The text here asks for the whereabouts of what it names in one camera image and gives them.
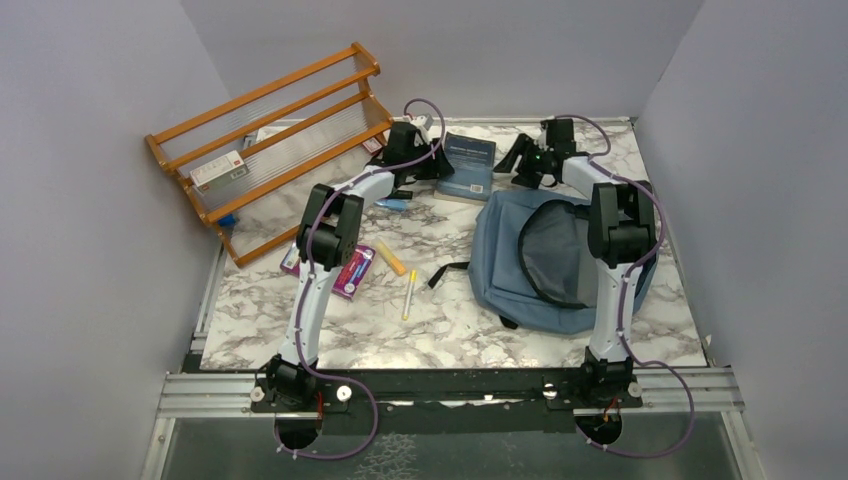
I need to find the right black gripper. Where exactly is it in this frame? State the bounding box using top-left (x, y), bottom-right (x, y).
top-left (492, 134), bottom-right (552, 190)

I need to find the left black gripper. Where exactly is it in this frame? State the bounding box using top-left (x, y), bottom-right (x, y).
top-left (402, 141), bottom-right (452, 183)

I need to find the dark blue book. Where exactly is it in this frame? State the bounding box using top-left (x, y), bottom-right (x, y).
top-left (433, 133), bottom-right (497, 205)

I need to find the blue backpack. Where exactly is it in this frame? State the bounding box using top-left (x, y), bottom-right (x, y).
top-left (427, 190), bottom-right (656, 335)

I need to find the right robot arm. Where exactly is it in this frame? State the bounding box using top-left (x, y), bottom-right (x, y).
top-left (494, 115), bottom-right (661, 407)

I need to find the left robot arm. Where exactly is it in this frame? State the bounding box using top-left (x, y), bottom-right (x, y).
top-left (252, 114), bottom-right (452, 411)

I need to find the blue highlighter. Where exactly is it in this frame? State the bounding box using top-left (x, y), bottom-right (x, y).
top-left (375, 199), bottom-right (408, 212)

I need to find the small red white box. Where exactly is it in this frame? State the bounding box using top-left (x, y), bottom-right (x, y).
top-left (361, 136), bottom-right (387, 156)

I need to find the orange highlighter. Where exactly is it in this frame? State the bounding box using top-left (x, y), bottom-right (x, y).
top-left (375, 240), bottom-right (407, 276)

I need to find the yellow capped pen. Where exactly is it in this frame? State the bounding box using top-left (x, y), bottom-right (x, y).
top-left (402, 269), bottom-right (418, 321)

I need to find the purple stationery package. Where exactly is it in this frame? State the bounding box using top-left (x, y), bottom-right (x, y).
top-left (280, 242), bottom-right (376, 301)

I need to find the wooden shelf rack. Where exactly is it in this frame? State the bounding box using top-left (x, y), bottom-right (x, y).
top-left (145, 42), bottom-right (393, 267)

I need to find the white box on shelf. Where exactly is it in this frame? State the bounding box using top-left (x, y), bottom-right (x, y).
top-left (190, 150), bottom-right (249, 192)

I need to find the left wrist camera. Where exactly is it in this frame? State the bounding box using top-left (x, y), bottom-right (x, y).
top-left (409, 114), bottom-right (434, 145)

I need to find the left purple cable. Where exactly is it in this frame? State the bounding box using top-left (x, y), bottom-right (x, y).
top-left (272, 97), bottom-right (448, 464)

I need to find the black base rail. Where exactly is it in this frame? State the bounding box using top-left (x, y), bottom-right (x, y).
top-left (164, 359), bottom-right (647, 449)

